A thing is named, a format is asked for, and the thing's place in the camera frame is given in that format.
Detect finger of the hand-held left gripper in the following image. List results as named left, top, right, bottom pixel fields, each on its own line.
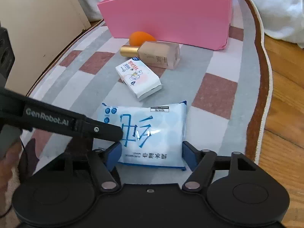
left=73, top=116, right=123, bottom=143

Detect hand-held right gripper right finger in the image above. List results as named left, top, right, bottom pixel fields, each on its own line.
left=182, top=141, right=262, bottom=192

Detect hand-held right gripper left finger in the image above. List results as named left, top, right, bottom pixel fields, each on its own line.
left=45, top=142, right=123, bottom=193

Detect blue wet wipes pack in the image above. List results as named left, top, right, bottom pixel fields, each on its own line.
left=97, top=101, right=188, bottom=171

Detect small white tissue pack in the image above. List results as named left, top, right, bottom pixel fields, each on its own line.
left=116, top=57, right=162, bottom=100

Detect beige foundation bottle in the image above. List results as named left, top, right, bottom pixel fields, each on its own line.
left=120, top=41, right=180, bottom=70

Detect orange makeup sponge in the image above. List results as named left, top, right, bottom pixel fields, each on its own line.
left=129, top=31, right=157, bottom=46

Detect pink cardboard box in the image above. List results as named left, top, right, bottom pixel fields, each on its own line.
left=97, top=0, right=233, bottom=51

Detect person's left hand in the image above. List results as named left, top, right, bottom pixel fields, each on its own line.
left=0, top=145, right=23, bottom=195

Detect checked grey rug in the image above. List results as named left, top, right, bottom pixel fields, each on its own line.
left=18, top=0, right=273, bottom=183

